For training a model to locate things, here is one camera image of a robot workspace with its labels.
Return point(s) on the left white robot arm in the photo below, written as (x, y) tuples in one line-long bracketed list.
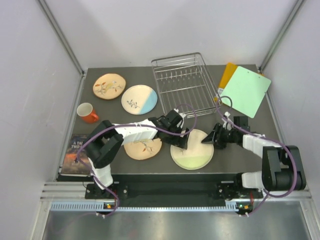
[(103, 144)]

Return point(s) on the green cutting board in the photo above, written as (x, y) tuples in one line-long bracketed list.
[(245, 91)]

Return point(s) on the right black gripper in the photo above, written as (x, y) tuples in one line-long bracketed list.
[(213, 138)]

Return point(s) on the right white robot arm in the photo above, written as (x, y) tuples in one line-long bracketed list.
[(281, 166)]

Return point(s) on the book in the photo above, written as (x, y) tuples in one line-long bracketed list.
[(71, 166)]

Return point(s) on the green and cream plate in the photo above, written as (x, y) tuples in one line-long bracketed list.
[(197, 155)]

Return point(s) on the yellow cutting board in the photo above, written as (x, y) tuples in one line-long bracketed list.
[(226, 76)]

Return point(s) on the orange mug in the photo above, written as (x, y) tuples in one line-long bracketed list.
[(87, 113)]

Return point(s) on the blue and cream plate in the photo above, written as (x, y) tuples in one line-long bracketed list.
[(139, 99)]

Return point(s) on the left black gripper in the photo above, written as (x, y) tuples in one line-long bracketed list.
[(179, 141)]

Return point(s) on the bird plate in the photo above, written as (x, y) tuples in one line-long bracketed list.
[(109, 86), (144, 149)]

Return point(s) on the wire dish rack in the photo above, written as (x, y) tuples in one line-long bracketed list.
[(184, 81)]

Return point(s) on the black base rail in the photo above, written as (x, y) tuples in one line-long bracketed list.
[(212, 189)]

